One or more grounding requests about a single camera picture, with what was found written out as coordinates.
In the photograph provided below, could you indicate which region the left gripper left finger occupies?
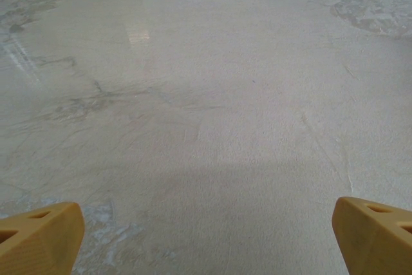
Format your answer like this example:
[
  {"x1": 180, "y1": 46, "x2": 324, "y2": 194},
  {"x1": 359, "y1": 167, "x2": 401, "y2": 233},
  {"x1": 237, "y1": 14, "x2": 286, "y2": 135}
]
[{"x1": 0, "y1": 201, "x2": 86, "y2": 275}]

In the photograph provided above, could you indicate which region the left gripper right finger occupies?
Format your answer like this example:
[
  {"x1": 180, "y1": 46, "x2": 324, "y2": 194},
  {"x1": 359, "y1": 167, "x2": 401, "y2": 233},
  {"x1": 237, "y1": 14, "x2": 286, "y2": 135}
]
[{"x1": 332, "y1": 196, "x2": 412, "y2": 275}]

